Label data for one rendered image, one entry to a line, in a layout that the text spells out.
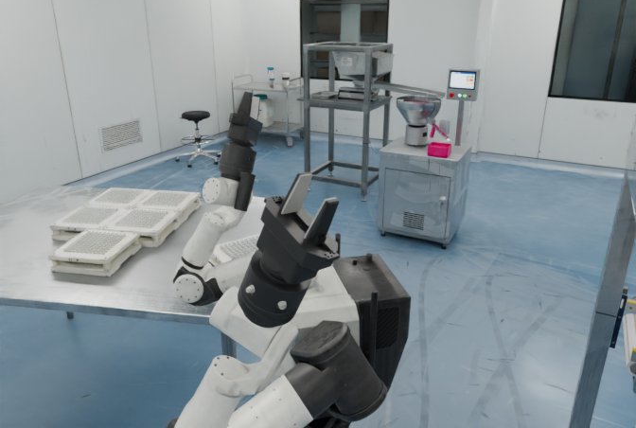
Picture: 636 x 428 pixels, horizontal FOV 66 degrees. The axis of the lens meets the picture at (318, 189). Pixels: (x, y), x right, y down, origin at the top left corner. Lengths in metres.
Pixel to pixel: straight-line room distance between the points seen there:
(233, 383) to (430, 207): 3.34
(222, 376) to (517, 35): 6.00
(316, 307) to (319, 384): 0.18
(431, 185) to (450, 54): 2.98
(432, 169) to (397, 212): 0.47
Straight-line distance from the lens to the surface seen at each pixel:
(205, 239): 1.30
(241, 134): 1.24
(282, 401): 0.89
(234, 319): 0.73
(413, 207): 4.04
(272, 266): 0.65
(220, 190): 1.22
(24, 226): 2.68
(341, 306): 1.01
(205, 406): 0.81
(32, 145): 5.55
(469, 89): 4.11
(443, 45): 6.64
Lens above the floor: 1.81
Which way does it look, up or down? 20 degrees down
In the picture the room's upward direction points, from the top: straight up
